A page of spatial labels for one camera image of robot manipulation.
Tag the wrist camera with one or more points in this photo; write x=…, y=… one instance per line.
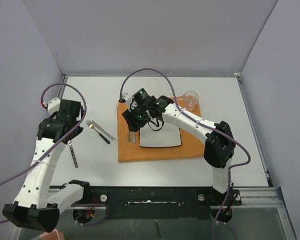
x=52, y=105
x=126, y=98

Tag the green handled utensil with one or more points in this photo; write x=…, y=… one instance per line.
x=91, y=126

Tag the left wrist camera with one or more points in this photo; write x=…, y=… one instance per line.
x=52, y=105

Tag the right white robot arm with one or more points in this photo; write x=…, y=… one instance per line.
x=218, y=150

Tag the silver knife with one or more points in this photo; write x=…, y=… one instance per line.
x=103, y=131

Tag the white square plate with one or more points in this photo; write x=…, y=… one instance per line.
x=168, y=136

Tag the orange cloth placemat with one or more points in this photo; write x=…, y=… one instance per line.
x=128, y=152

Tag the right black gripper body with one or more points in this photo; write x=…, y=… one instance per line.
x=137, y=116

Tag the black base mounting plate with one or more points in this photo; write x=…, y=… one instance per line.
x=165, y=203

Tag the pink box corner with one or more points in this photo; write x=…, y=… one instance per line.
x=59, y=235

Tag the silver spoon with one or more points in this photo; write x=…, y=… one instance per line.
x=133, y=137

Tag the clear plastic cup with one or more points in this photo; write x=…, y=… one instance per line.
x=191, y=100

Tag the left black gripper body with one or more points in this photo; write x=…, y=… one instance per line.
x=77, y=131

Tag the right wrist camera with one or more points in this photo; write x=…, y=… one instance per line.
x=126, y=98

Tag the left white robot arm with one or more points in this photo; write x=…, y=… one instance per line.
x=33, y=208

